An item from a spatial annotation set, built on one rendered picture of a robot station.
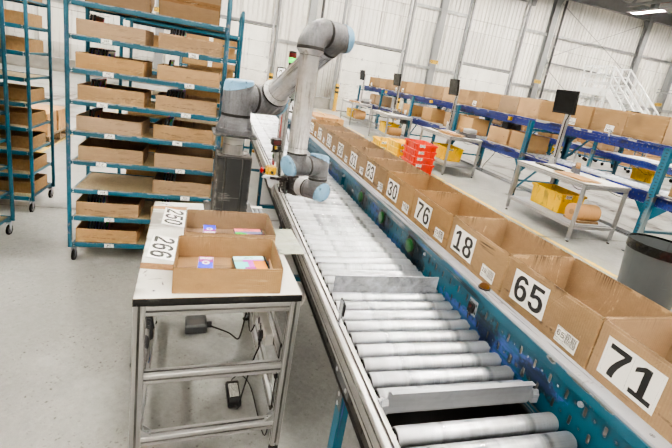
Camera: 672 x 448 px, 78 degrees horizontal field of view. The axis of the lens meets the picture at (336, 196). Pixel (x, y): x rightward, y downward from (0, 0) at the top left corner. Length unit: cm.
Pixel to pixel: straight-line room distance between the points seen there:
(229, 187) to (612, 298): 172
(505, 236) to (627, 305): 62
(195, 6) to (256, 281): 214
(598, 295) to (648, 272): 259
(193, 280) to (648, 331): 141
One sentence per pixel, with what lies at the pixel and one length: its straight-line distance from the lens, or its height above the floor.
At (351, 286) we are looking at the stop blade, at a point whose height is 76.
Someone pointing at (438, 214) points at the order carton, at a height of 101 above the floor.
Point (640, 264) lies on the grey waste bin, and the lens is 434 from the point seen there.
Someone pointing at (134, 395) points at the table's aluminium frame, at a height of 36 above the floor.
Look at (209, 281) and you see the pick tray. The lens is 156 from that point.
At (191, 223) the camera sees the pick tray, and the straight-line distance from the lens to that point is 210.
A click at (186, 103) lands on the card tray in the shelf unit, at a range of 314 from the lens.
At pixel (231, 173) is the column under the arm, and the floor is 99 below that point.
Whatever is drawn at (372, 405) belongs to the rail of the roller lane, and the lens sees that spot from 124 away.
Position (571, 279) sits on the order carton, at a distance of 183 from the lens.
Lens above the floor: 155
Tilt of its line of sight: 16 degrees down
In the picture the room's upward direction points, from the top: 9 degrees clockwise
